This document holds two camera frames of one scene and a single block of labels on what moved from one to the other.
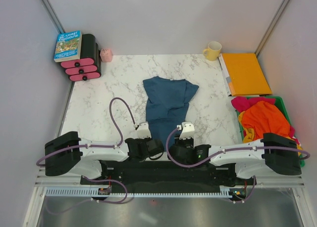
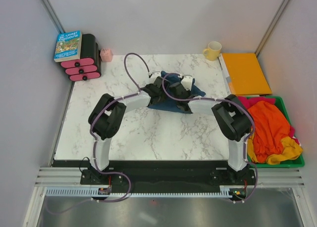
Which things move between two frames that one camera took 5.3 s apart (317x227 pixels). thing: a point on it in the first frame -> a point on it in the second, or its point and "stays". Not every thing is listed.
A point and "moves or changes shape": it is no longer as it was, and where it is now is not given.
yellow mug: x=213 y=52 stays
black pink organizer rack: x=88 y=67 stays
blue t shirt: x=167 y=104 moves or changes shape
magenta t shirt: x=240 y=103 stays
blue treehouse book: x=69 y=46 stays
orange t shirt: x=264 y=117 stays
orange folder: x=245 y=74 stays
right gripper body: x=188 y=143 -> x=188 y=92
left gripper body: x=141 y=140 -> x=162 y=96
